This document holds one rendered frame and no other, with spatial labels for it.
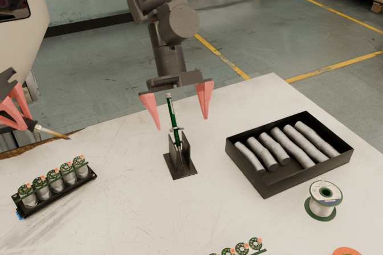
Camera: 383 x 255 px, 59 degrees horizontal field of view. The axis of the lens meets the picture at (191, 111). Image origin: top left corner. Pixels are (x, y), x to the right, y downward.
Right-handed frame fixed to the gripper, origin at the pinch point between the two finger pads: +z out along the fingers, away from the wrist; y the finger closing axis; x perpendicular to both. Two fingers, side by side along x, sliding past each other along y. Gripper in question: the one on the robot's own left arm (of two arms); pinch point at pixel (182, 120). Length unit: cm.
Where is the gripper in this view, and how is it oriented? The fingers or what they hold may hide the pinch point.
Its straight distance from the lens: 67.1
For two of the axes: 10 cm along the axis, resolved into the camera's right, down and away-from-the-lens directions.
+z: 2.0, 9.8, 0.6
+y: 9.4, -2.1, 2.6
